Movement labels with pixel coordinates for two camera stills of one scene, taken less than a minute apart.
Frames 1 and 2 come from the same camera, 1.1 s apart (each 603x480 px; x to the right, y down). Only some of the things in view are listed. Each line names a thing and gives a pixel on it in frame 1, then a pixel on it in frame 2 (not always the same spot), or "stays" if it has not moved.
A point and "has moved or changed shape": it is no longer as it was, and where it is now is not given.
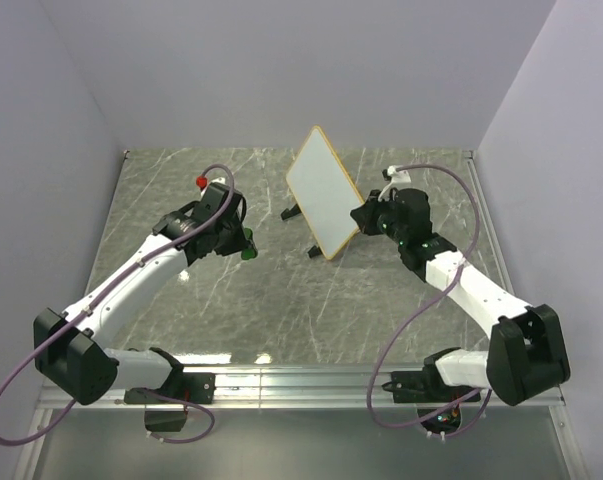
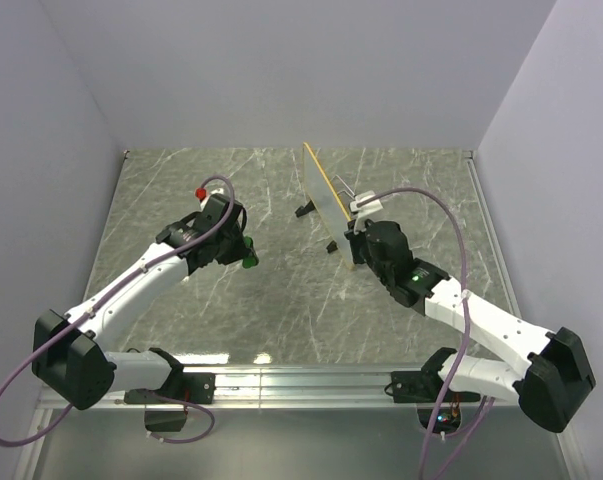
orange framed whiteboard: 325,193 has moved or changed shape
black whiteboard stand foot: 288,214 -> 301,210
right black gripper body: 381,218 -> 362,253
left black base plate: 192,386 stays
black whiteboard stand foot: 314,251 -> 332,246
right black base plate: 425,386 stays
